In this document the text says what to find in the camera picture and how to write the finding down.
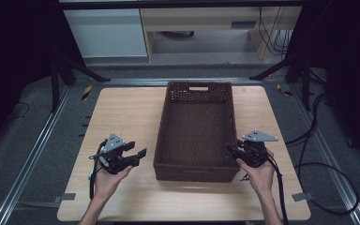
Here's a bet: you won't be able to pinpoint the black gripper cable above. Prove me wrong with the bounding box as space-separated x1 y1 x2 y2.
265 155 290 225
88 142 107 201

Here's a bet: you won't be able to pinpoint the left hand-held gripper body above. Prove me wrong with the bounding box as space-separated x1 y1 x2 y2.
97 133 141 175

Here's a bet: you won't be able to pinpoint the dark round object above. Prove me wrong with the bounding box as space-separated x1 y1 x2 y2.
160 30 195 40

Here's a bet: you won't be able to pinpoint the grey tape piece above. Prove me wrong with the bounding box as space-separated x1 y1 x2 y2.
53 192 77 203
292 192 315 203

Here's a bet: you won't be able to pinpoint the black curtain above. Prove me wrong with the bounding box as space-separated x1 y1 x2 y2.
0 0 85 151
289 0 360 172

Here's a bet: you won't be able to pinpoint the thin black floor cable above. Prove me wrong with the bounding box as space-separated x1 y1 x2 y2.
6 101 31 123

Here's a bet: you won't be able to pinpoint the hanging black cables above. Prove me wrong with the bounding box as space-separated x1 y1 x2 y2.
257 6 294 57

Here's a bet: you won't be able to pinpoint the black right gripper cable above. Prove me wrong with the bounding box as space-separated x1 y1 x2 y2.
265 155 290 225

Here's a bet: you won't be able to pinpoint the person's right hand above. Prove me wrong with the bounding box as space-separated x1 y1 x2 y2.
235 149 276 196

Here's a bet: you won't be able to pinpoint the thick black floor cable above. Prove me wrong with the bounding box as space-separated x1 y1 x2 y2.
285 93 330 148

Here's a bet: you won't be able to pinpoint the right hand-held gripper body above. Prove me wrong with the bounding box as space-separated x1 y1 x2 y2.
242 128 279 169

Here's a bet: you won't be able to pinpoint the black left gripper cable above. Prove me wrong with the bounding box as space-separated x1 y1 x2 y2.
88 142 107 201

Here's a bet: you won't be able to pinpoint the looped black floor cable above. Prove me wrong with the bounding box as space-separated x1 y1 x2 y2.
293 161 360 217

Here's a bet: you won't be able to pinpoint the white cabinet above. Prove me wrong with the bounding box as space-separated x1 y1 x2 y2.
63 8 148 59

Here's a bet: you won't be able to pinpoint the yellow tape scrap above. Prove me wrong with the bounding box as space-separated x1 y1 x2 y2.
276 83 293 97

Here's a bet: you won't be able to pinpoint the black metal stand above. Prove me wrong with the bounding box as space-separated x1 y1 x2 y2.
50 52 112 113
248 52 314 112

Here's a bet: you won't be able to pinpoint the yellow black tape strip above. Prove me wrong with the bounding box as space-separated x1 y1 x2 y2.
81 84 93 101

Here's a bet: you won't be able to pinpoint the brown woven basket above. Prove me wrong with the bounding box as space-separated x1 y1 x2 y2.
153 81 241 184

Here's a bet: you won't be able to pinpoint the metal floor rail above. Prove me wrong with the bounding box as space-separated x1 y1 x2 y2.
99 77 263 87
0 85 73 225
289 83 360 225

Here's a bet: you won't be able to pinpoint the person's left hand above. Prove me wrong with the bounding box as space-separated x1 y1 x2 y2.
93 167 134 201

